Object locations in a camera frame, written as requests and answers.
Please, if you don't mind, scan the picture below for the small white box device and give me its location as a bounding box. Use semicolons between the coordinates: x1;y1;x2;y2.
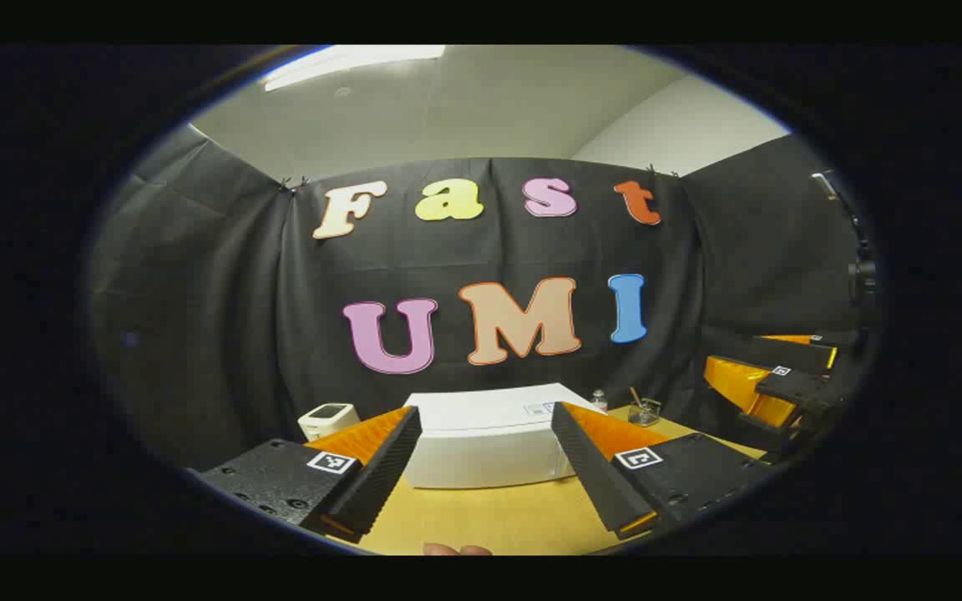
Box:
297;403;362;442

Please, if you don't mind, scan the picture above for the white microwave oven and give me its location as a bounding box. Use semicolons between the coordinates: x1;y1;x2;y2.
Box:
402;382;607;490

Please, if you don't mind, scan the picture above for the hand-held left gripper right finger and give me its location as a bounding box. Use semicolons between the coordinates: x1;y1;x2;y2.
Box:
550;402;771;538

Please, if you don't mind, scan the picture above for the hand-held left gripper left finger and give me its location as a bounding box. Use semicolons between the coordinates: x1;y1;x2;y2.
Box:
195;406;423;544

